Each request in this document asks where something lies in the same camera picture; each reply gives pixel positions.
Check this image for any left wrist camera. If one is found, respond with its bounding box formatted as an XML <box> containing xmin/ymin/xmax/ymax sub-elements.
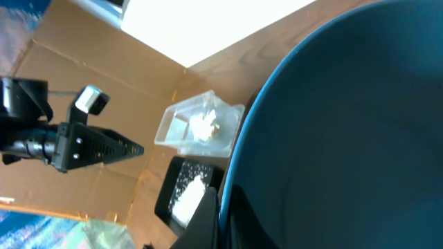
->
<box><xmin>66</xmin><ymin>84</ymin><xmax>110</xmax><ymax>125</ymax></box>

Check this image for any black plastic tray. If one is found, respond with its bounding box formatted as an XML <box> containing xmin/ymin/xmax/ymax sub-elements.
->
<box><xmin>154</xmin><ymin>156</ymin><xmax>224</xmax><ymax>237</ymax></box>

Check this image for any white napkin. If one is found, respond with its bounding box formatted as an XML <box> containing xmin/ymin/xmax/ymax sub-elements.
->
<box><xmin>190</xmin><ymin>110</ymin><xmax>220</xmax><ymax>142</ymax></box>

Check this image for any dark blue plate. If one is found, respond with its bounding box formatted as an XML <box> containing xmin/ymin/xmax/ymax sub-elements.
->
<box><xmin>219</xmin><ymin>1</ymin><xmax>442</xmax><ymax>249</ymax></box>

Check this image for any pile of white rice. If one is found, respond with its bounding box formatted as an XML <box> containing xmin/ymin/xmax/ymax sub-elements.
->
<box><xmin>168</xmin><ymin>162</ymin><xmax>211</xmax><ymax>228</ymax></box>

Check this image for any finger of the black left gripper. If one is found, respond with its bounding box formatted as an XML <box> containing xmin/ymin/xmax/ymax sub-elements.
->
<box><xmin>81</xmin><ymin>127</ymin><xmax>144</xmax><ymax>165</ymax></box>

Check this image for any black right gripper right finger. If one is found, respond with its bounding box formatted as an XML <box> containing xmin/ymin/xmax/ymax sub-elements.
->
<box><xmin>228</xmin><ymin>185</ymin><xmax>278</xmax><ymax>249</ymax></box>

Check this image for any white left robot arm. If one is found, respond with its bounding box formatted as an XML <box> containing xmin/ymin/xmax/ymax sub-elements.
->
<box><xmin>1</xmin><ymin>77</ymin><xmax>144</xmax><ymax>173</ymax></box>

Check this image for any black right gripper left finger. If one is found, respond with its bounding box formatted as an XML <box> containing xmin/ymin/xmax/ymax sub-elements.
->
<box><xmin>170</xmin><ymin>187</ymin><xmax>219</xmax><ymax>249</ymax></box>

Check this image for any clear plastic bin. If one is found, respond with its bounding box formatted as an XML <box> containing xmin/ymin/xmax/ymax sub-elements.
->
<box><xmin>154</xmin><ymin>90</ymin><xmax>245</xmax><ymax>158</ymax></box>

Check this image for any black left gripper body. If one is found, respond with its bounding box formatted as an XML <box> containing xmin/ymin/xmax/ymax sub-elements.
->
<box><xmin>51</xmin><ymin>122</ymin><xmax>90</xmax><ymax>173</ymax></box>

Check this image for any brown cardboard sheet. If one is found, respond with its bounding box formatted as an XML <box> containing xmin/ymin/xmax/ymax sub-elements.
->
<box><xmin>0</xmin><ymin>0</ymin><xmax>186</xmax><ymax>222</ymax></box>

